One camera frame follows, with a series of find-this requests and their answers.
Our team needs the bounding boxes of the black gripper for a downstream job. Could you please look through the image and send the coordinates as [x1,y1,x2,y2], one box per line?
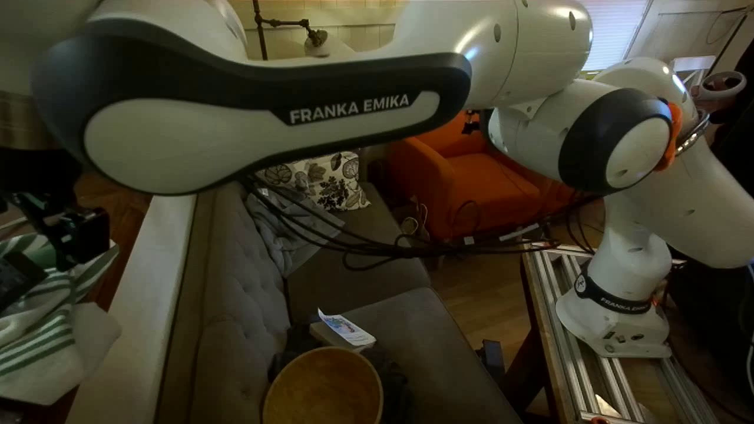
[0,143,114,266]

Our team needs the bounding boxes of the black remote control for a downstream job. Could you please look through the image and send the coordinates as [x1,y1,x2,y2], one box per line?
[0,255,47,314]

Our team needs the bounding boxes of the wooden bowl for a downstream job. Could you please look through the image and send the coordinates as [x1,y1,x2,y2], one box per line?
[262,343,386,424]

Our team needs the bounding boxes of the green white striped towel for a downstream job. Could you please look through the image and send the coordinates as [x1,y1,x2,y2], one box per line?
[0,233,121,378]

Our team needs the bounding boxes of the grey fabric sofa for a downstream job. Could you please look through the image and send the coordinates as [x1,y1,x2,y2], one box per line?
[155,149,525,424]

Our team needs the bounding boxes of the gray blanket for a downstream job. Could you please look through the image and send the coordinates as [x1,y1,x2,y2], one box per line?
[246,185,346,277]

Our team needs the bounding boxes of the small leaf print pillow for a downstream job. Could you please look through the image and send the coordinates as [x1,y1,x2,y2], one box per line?
[256,149,372,211]

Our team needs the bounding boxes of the floor lamp white shade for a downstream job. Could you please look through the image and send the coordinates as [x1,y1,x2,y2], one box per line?
[251,0,333,60]

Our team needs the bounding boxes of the orange armchair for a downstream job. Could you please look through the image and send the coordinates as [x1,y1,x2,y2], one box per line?
[386,109,580,242]

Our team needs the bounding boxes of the small black box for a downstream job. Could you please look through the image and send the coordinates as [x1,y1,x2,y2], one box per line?
[479,336,509,378]

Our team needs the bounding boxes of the black control box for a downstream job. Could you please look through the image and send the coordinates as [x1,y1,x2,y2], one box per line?
[665,256,754,414]

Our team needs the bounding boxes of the long black gripper cable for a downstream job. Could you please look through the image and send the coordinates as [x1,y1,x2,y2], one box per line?
[240,171,607,273]

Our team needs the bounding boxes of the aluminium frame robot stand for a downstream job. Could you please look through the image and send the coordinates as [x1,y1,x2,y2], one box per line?
[520,240,721,424]

